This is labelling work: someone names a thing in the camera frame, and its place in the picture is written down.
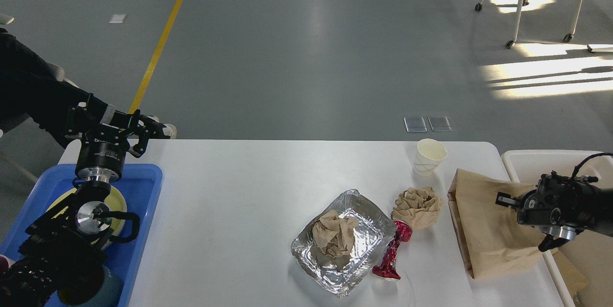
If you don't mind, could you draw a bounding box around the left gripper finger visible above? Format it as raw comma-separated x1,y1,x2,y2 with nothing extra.
122,109,150,158
61,102,103,140

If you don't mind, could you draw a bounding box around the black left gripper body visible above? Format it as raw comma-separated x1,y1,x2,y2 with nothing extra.
75,127,131,183

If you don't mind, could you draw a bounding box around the brown paper bag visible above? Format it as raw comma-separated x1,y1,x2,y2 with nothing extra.
447,168,545,280
550,249,589,298

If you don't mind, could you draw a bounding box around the yellow plastic plate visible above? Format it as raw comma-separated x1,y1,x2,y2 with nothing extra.
52,187,127,245

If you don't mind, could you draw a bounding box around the teal mug yellow inside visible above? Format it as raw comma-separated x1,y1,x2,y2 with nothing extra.
57,265,123,307

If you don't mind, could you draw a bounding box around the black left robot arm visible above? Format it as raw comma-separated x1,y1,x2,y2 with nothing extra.
1,102,155,307

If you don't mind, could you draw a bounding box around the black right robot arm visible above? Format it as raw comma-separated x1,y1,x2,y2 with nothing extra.
495,152,613,252

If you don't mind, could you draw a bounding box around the blue plastic tray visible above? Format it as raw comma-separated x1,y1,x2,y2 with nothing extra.
0,164,163,307

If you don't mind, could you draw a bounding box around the white plastic bin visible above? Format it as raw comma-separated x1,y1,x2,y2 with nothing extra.
501,149,613,307

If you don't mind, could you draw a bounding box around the seated person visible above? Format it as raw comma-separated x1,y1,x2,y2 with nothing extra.
0,28,177,148

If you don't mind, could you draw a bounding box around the crumpled brown paper ball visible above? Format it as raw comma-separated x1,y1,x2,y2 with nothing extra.
391,186,442,230

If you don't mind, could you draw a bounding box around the small white cup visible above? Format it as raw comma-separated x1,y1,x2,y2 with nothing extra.
412,138,448,176

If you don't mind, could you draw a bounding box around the aluminium foil tray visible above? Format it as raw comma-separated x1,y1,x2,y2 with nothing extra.
291,189,397,297

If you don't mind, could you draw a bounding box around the red snack wrapper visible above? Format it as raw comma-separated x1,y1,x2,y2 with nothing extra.
371,220,412,281

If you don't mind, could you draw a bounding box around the pink cup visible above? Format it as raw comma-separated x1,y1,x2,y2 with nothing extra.
0,254,15,274

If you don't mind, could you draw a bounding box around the crumpled brown paper in tray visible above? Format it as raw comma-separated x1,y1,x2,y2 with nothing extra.
312,209,359,258

